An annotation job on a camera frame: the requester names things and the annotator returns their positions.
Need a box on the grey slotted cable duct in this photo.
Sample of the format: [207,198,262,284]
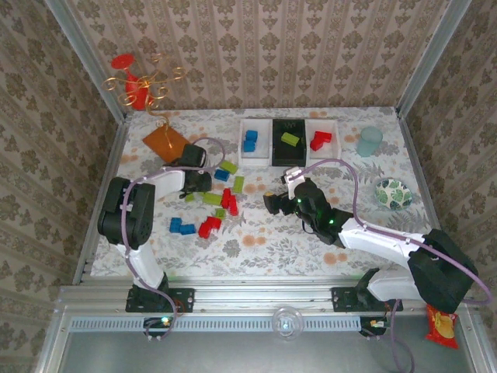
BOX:
[69,315,362,332]

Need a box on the aluminium frame post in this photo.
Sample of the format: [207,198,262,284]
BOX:
[43,0,132,124]
[394,0,474,117]

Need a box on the black plastic bin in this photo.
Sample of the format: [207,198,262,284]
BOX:
[271,118,308,167]

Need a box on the red plastic goblet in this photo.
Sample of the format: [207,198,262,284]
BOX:
[111,54,151,111]

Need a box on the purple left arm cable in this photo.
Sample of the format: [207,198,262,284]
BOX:
[122,136,227,343]

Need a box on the clear plastic dome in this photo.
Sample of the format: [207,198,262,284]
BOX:
[271,305,304,342]

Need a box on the small circuit board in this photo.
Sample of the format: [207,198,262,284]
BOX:
[143,315,175,332]
[360,316,389,338]

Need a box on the translucent pale blue cup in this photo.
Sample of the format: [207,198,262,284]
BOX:
[356,126,384,157]

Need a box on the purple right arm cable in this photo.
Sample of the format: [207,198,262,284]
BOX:
[301,158,495,373]

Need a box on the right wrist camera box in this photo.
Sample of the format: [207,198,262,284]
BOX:
[283,166,304,187]

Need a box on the grey metal sheet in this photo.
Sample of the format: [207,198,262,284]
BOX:
[36,306,497,373]

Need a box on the aluminium front rail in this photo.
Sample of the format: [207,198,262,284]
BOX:
[57,277,478,314]

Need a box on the floral tablecloth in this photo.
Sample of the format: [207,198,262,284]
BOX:
[89,106,443,279]

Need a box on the red snack bag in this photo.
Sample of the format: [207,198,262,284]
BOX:
[425,305,460,350]

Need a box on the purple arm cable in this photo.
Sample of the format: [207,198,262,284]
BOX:
[301,158,495,373]
[122,136,227,343]

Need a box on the white plastic bin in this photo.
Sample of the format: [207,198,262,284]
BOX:
[306,118,342,161]
[238,118,272,168]

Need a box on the leaf print bowl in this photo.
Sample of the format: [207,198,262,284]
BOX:
[374,177,415,212]

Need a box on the aluminium side rail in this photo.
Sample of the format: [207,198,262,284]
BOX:
[72,116,132,287]
[395,110,461,284]

